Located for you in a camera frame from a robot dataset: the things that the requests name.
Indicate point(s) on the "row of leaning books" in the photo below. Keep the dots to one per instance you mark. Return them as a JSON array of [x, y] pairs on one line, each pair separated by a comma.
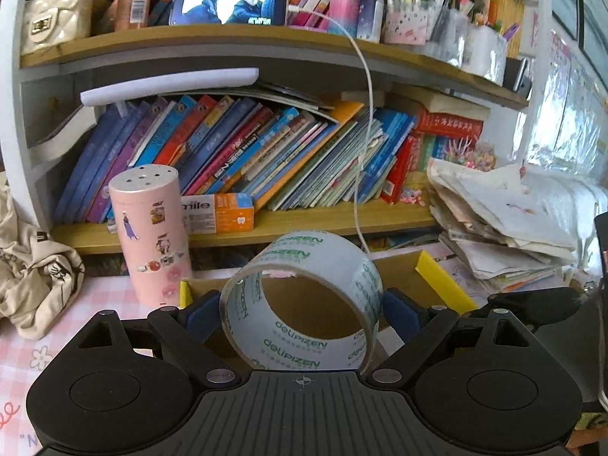
[[284, 155]]

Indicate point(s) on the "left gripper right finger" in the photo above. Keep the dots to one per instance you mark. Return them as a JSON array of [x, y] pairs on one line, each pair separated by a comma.
[[422, 332]]

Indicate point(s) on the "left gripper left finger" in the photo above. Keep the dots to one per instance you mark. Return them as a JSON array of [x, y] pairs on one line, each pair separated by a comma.
[[182, 335]]

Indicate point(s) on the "smartphone on shelf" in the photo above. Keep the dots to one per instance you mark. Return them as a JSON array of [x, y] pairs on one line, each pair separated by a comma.
[[223, 12]]

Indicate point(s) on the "roll of packing tape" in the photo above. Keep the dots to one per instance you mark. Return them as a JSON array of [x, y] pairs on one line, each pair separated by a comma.
[[264, 342]]

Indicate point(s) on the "white desk lamp bar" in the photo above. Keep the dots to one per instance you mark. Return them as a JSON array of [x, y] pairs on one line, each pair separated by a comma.
[[170, 83]]

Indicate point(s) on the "yellow cardboard box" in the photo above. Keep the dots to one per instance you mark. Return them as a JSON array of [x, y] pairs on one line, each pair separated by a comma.
[[430, 275]]

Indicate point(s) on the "red dictionaries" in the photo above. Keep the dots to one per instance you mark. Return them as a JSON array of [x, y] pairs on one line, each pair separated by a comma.
[[434, 135]]

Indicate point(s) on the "white quilted handbag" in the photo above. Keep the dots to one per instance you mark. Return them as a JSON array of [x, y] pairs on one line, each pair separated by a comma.
[[48, 23]]

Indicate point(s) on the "stack of loose papers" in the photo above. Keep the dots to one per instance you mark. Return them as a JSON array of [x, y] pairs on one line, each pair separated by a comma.
[[506, 231]]

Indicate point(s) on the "beige crumpled hoodie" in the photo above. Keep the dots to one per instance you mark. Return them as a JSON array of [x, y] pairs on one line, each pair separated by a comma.
[[40, 278]]

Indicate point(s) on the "usmile box on shelf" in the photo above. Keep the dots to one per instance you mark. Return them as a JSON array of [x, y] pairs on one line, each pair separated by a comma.
[[220, 213]]

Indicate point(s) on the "pink cylindrical canister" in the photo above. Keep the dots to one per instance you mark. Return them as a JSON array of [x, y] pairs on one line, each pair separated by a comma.
[[147, 209]]

